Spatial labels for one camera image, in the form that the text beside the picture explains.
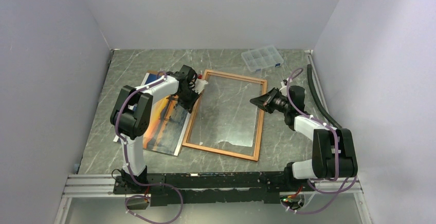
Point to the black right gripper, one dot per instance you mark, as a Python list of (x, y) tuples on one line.
[(269, 97)]

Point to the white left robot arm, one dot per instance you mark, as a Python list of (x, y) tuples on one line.
[(132, 112)]

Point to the orange wooden picture frame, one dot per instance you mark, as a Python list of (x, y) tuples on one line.
[(223, 120)]

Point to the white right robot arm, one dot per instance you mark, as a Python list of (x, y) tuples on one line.
[(333, 153)]

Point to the sunset photo print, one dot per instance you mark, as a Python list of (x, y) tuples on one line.
[(168, 124)]

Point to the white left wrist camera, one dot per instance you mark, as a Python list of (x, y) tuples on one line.
[(200, 84)]

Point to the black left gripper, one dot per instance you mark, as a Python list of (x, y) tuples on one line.
[(189, 106)]

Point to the clear plastic organizer box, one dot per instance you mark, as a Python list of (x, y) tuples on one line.
[(262, 58)]

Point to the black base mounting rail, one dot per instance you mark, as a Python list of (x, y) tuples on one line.
[(190, 188)]

